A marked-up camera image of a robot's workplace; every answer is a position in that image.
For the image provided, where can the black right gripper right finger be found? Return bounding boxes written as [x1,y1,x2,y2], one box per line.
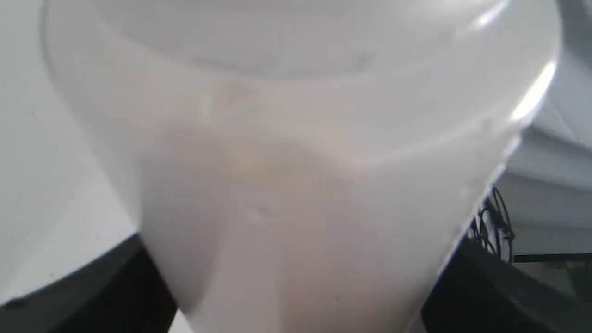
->
[421,238,592,333]

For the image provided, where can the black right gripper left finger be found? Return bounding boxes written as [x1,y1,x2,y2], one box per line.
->
[0,235,178,333]

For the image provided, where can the translucent squeeze bottle amber liquid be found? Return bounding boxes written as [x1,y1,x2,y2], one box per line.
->
[42,0,561,333]

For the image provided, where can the grey backdrop cloth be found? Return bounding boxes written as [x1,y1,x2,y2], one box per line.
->
[497,0,592,257]

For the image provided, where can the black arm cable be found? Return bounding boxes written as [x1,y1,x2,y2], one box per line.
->
[467,185,516,264]

